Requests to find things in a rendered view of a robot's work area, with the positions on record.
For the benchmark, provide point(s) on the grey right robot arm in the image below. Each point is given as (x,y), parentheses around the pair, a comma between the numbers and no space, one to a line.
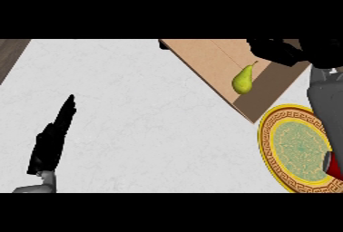
(327,114)

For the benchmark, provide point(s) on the yellow patterned plate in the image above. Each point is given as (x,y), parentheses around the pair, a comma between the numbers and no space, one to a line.
(298,149)

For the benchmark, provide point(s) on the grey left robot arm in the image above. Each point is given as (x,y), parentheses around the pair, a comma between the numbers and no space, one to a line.
(45,185)

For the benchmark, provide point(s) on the brown cardboard box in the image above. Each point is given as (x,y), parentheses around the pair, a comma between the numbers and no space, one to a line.
(224,68)

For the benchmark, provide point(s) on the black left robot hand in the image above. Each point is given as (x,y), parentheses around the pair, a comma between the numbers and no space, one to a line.
(52,139)

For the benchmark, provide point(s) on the green pear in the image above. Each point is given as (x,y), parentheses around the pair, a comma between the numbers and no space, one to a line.
(243,79)

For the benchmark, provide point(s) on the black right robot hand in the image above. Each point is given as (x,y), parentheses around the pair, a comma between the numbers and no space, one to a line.
(286,51)

